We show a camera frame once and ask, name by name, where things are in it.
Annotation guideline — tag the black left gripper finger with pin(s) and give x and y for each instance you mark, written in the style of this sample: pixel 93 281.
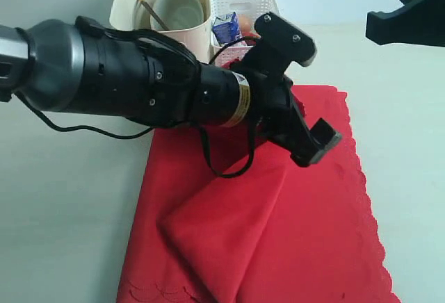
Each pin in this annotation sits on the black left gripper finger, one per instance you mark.
pixel 303 141
pixel 325 137

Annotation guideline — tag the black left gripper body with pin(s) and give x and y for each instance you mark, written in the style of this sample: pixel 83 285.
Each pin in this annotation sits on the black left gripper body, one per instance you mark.
pixel 272 101

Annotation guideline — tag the red toy shrimp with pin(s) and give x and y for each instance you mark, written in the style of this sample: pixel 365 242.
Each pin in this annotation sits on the red toy shrimp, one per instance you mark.
pixel 251 34

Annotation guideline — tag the red table cloth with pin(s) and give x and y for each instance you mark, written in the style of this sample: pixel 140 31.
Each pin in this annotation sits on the red table cloth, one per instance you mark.
pixel 278 233

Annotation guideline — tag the brown egg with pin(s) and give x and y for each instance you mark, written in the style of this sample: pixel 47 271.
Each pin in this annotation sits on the brown egg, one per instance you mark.
pixel 245 23

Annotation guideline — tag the blue milk carton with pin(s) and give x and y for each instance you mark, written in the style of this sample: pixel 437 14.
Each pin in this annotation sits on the blue milk carton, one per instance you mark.
pixel 226 28

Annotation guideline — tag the white ceramic bowl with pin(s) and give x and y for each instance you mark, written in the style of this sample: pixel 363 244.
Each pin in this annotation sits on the white ceramic bowl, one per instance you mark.
pixel 179 15

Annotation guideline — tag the steel cup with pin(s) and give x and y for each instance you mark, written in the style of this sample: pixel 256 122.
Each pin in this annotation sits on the steel cup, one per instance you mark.
pixel 141 15

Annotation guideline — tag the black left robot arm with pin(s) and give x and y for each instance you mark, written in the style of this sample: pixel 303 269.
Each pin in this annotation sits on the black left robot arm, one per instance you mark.
pixel 151 79

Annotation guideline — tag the white perforated basket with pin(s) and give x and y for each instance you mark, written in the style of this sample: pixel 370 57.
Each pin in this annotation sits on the white perforated basket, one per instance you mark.
pixel 249 9

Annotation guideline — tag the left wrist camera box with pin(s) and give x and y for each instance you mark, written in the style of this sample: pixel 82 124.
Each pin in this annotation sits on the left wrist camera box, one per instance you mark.
pixel 286 38

